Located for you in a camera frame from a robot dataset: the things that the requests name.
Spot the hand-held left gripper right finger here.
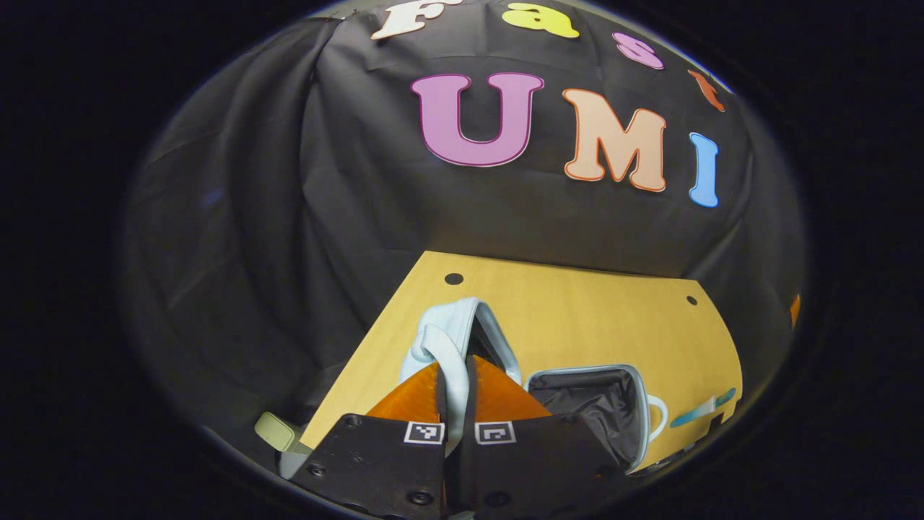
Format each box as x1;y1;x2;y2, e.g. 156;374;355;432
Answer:
462;355;629;520

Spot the beige rounded box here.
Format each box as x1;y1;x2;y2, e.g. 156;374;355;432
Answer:
254;412;298;454

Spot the blue skin care tube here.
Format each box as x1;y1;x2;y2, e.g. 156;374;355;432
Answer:
670;388;737;428

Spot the light blue suitcase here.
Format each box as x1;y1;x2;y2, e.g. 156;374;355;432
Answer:
399;298;668;474

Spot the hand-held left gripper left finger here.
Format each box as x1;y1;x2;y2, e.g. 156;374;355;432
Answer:
307;361;448;520

